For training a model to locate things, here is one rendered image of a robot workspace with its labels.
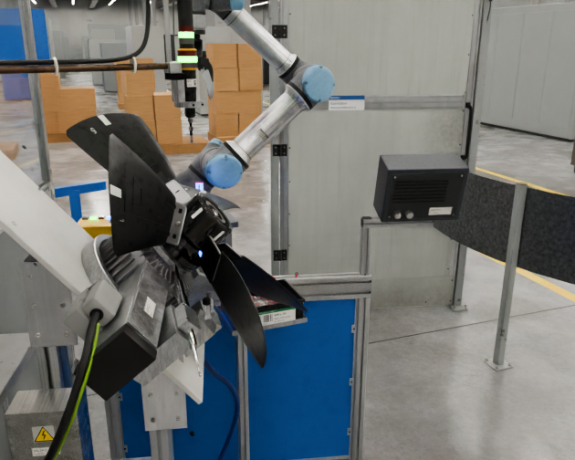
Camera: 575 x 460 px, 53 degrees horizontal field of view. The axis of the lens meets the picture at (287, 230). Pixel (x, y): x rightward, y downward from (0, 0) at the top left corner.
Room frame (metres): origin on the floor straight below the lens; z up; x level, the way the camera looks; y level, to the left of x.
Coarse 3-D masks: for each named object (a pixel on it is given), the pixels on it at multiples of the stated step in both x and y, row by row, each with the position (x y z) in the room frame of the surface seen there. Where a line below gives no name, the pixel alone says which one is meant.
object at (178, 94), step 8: (168, 64) 1.30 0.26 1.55; (176, 64) 1.31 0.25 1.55; (168, 72) 1.31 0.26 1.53; (176, 72) 1.31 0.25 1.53; (176, 80) 1.31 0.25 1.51; (176, 88) 1.31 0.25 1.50; (176, 96) 1.32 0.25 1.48; (184, 96) 1.32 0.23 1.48; (176, 104) 1.32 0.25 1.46; (184, 104) 1.31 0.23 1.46; (192, 104) 1.31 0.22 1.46; (200, 104) 1.33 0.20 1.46
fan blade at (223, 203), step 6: (186, 186) 1.59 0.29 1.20; (186, 192) 1.54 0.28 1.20; (192, 192) 1.55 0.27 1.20; (198, 192) 1.57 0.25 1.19; (210, 198) 1.52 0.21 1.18; (216, 198) 1.55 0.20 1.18; (222, 198) 1.59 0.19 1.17; (222, 204) 1.49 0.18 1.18; (228, 204) 1.52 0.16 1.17; (234, 204) 1.56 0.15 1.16; (222, 210) 1.42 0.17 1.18
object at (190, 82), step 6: (186, 72) 1.33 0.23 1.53; (192, 72) 1.33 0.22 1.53; (186, 78) 1.33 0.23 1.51; (192, 78) 1.33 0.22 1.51; (186, 84) 1.33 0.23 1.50; (192, 84) 1.33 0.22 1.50; (186, 90) 1.33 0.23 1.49; (192, 90) 1.33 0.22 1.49; (186, 96) 1.33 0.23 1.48; (192, 96) 1.33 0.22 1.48; (186, 108) 1.34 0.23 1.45; (192, 108) 1.34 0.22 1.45; (186, 114) 1.34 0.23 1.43; (192, 114) 1.34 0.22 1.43
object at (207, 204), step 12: (192, 204) 1.22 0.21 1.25; (204, 204) 1.21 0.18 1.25; (216, 204) 1.31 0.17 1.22; (204, 216) 1.20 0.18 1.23; (216, 216) 1.23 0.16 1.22; (192, 228) 1.20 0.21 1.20; (204, 228) 1.20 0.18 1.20; (216, 228) 1.20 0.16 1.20; (228, 228) 1.22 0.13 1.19; (180, 240) 1.21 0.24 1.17; (192, 240) 1.19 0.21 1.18; (204, 240) 1.20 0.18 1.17; (216, 240) 1.22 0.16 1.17; (168, 252) 1.18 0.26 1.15; (180, 252) 1.18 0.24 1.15; (192, 252) 1.22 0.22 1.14; (180, 264) 1.18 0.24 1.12; (192, 264) 1.19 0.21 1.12
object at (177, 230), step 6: (180, 204) 1.18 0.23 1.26; (174, 210) 1.17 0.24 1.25; (186, 210) 1.21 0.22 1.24; (174, 216) 1.17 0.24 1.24; (180, 216) 1.19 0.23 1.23; (174, 222) 1.17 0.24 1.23; (174, 228) 1.17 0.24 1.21; (180, 228) 1.19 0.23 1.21; (180, 234) 1.19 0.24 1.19; (168, 240) 1.14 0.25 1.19; (174, 240) 1.17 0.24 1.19
